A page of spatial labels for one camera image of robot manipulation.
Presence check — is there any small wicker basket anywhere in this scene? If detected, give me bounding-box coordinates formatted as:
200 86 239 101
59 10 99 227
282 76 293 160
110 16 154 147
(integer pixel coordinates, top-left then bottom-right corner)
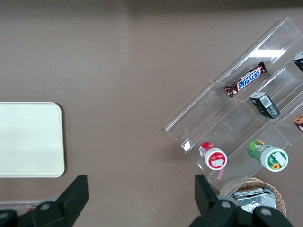
219 177 287 218

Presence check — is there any small black box with barcode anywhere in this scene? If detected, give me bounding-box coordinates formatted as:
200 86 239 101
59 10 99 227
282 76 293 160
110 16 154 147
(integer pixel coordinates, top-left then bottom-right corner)
249 92 281 119

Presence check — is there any Snickers chocolate bar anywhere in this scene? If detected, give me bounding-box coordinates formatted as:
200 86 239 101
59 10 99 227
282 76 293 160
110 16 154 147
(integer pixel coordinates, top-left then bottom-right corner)
224 61 268 99

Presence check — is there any cookie box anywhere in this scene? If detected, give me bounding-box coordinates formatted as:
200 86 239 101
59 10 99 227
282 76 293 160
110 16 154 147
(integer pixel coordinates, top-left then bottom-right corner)
293 113 303 132

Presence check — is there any silver foil pack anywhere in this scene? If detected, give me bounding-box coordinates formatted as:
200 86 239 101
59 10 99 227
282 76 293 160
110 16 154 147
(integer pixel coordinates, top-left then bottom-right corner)
228 186 277 213

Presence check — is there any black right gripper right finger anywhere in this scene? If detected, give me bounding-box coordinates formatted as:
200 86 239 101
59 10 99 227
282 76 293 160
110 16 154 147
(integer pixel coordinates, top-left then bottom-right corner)
188 174 294 227

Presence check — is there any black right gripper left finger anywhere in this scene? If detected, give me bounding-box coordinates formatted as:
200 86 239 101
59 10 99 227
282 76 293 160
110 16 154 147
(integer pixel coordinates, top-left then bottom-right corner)
0 175 89 227

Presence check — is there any green lidded snack can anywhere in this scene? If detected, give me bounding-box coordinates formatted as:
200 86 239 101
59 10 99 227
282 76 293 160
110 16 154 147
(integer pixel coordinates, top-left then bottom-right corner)
247 140 289 172

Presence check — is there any black snack packet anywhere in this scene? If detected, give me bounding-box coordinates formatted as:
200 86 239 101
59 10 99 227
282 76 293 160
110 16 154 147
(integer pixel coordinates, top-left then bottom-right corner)
293 51 303 73

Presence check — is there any cream rectangular tray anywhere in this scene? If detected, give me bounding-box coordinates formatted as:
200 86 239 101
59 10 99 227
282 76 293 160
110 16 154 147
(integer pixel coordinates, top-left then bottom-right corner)
0 102 65 178

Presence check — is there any clear acrylic stepped display stand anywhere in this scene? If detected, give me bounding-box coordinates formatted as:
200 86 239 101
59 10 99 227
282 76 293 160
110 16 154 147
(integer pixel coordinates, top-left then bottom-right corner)
164 17 303 187

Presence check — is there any clear acrylic bottle rack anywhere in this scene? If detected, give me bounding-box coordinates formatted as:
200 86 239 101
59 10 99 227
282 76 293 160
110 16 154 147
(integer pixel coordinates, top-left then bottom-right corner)
0 200 43 215

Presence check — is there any red lidded snack can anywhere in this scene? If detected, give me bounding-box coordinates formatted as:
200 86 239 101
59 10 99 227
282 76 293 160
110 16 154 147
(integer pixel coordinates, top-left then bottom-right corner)
198 141 228 170

